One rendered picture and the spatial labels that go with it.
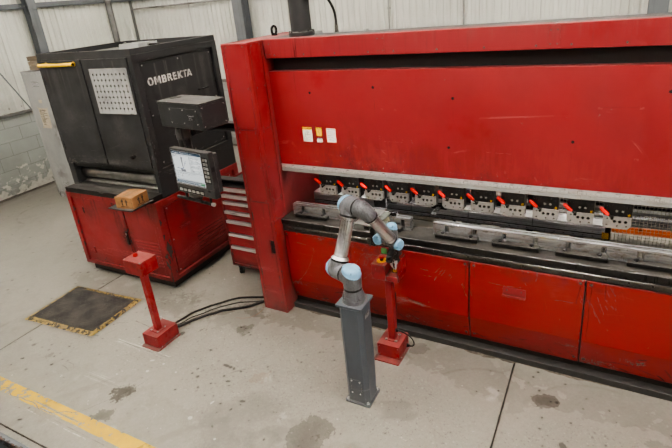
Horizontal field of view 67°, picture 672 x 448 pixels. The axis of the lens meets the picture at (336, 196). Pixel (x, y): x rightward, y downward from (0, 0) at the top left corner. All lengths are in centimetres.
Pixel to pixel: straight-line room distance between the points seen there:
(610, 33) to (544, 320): 183
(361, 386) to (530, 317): 123
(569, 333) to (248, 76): 284
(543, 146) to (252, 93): 205
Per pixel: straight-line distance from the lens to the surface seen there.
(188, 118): 380
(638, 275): 349
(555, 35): 318
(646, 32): 316
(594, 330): 373
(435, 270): 376
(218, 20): 974
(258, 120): 389
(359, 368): 345
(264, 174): 401
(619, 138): 329
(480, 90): 332
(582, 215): 345
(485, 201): 352
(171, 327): 457
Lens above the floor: 256
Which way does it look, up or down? 22 degrees down
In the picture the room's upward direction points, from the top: 6 degrees counter-clockwise
